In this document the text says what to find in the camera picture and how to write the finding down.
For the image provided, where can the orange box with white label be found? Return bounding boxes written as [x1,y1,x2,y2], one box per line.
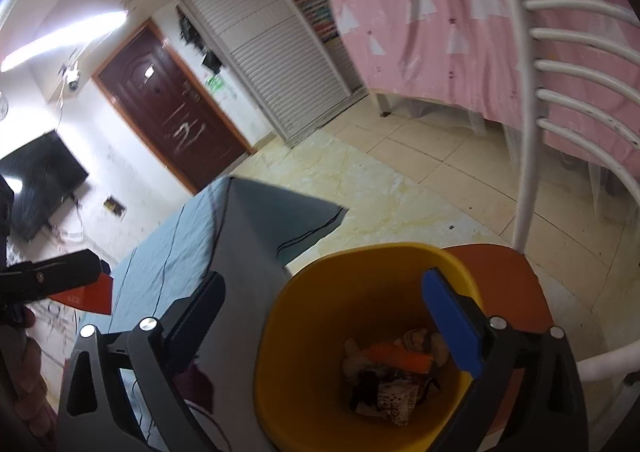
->
[50,273,114,316]

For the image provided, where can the trash inside bin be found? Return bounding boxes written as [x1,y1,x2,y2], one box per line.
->
[342,328,450,427]

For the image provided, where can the yellow trash bin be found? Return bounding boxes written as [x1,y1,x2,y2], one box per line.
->
[254,243,480,451]

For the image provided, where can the person left hand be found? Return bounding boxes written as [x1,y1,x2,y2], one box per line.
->
[14,337,55,438]

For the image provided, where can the white metal chair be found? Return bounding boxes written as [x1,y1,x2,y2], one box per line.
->
[426,0,639,449]

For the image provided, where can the light blue bed sheet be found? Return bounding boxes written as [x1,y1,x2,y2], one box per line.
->
[82,177,347,451]

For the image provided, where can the dark brown wooden door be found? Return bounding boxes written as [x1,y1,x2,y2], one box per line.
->
[92,19,255,194]

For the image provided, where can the black hanging bags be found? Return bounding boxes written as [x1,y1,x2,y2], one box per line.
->
[176,6,222,75]

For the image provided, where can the pink tree print curtain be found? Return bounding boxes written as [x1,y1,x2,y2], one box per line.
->
[304,0,640,178]

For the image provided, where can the white slatted wardrobe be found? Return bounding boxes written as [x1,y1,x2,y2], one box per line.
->
[180,0,366,146]

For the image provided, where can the hanging wall cables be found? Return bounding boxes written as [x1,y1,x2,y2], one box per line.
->
[46,200,89,245]

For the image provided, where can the wall mounted black television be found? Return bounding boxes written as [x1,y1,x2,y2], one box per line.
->
[1,130,89,241]

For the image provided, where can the wall socket hole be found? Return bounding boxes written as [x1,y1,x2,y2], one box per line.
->
[103,196,126,218]

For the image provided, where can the round wall clock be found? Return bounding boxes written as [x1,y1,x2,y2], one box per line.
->
[0,92,9,122]

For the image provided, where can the white security camera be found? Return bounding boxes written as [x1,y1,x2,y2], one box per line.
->
[62,61,80,94]

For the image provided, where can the colourful wall chart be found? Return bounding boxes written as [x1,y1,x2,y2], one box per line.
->
[292,0,338,44]

